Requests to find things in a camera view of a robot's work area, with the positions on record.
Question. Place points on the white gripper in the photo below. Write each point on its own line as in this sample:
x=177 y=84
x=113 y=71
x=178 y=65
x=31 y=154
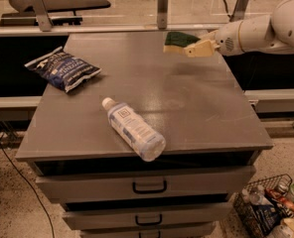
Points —
x=226 y=41

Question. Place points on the green and yellow sponge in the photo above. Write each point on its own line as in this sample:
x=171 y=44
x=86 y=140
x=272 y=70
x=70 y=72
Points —
x=177 y=41

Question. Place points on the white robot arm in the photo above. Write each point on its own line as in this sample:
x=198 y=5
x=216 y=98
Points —
x=269 y=34

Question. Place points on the blue plastic water bottle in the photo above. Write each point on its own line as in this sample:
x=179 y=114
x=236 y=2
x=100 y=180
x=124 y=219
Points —
x=146 y=142

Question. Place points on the water bottle in basket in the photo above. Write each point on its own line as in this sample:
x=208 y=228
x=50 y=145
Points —
x=257 y=196

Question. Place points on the grey drawer cabinet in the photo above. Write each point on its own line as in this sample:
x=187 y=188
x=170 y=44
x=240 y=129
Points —
x=212 y=135

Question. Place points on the dark office chair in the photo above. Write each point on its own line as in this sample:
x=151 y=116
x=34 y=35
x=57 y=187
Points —
x=25 y=14

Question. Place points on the blue chip bag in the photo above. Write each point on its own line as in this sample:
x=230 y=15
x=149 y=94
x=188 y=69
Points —
x=62 y=70

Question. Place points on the red snack package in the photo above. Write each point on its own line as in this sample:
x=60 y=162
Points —
x=277 y=196

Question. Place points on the dark blue snack bag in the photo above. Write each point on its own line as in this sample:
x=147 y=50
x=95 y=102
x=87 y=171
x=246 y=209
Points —
x=267 y=216

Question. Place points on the right metal rail bracket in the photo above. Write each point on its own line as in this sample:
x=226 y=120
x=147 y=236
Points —
x=239 y=10

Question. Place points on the metal rail bracket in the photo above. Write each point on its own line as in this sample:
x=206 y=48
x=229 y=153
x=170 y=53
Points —
x=162 y=14
x=43 y=20
x=239 y=10

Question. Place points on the middle metal rail bracket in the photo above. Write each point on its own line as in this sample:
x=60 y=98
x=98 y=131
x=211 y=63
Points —
x=162 y=14

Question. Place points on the black top drawer handle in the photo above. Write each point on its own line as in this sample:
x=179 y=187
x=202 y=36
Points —
x=149 y=188

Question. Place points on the black drawer handle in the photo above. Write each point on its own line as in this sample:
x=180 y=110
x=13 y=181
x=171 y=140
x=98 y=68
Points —
x=148 y=220
x=150 y=234
x=149 y=188

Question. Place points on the left metal rail bracket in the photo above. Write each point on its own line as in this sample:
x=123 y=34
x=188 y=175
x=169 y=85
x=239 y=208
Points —
x=43 y=20

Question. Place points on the black wire basket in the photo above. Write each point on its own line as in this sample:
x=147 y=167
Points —
x=243 y=206

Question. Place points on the black middle drawer handle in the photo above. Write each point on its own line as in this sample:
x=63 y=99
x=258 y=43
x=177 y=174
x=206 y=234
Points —
x=148 y=220

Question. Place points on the black bottom drawer handle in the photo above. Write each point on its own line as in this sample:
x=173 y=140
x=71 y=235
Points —
x=150 y=234

